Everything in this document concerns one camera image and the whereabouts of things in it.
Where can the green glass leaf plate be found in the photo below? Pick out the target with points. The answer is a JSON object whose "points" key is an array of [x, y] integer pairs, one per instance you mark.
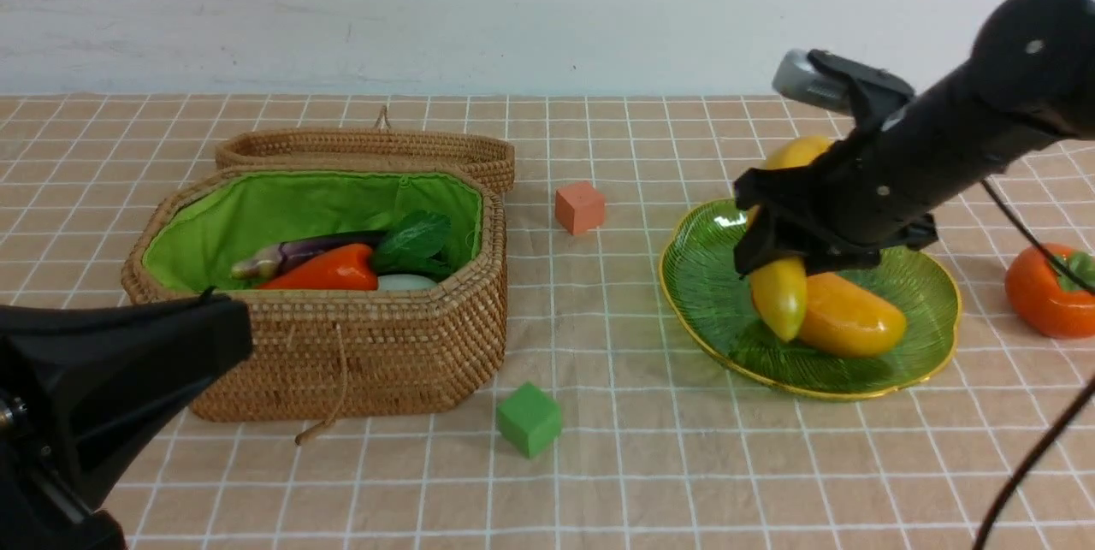
{"points": [[714, 306]]}

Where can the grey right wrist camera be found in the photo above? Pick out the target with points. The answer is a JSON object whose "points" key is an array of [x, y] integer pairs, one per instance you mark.
{"points": [[841, 86]]}

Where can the woven wicker basket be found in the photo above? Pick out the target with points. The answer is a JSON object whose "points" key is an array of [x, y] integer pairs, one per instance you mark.
{"points": [[324, 355]]}

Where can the orange plastic persimmon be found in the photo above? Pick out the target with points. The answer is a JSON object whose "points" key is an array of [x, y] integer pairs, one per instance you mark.
{"points": [[1046, 300]]}

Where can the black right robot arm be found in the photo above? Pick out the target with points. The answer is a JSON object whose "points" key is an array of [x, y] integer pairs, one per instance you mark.
{"points": [[1027, 83]]}

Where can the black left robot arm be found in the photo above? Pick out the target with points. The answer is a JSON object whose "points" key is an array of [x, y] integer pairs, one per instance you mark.
{"points": [[84, 392]]}

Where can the green foam cube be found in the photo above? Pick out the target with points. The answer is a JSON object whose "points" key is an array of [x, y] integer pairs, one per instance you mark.
{"points": [[529, 419]]}

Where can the salmon pink foam cube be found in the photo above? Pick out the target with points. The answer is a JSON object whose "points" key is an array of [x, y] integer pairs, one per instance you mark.
{"points": [[579, 207]]}

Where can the orange plastic carrot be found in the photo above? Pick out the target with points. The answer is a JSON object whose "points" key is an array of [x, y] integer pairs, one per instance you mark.
{"points": [[342, 268]]}

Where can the yellow plastic banana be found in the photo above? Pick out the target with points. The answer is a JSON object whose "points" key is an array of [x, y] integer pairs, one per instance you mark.
{"points": [[779, 289]]}

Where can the purple plastic eggplant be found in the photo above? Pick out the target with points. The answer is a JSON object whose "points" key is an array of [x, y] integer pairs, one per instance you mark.
{"points": [[279, 258]]}

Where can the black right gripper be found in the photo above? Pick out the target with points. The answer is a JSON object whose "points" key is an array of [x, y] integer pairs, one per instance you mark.
{"points": [[839, 210]]}

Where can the checkered beige tablecloth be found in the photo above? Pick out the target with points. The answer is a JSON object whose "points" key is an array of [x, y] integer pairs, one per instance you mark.
{"points": [[660, 448]]}

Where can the white plastic radish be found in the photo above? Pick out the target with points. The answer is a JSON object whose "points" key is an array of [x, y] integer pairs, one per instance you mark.
{"points": [[405, 282]]}

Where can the yellow orange plastic mango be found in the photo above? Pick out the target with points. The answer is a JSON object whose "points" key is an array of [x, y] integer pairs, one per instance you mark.
{"points": [[847, 321]]}

